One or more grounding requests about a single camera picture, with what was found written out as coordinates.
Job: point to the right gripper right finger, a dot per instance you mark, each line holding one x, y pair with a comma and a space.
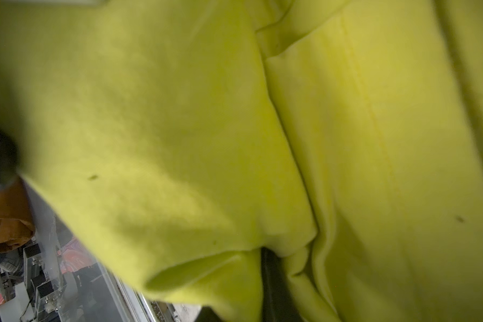
278, 305

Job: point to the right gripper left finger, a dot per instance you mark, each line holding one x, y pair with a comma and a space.
206, 314

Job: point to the lime green long pants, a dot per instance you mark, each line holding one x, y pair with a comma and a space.
177, 139

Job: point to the aluminium front rail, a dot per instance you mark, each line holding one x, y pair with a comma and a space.
135, 307

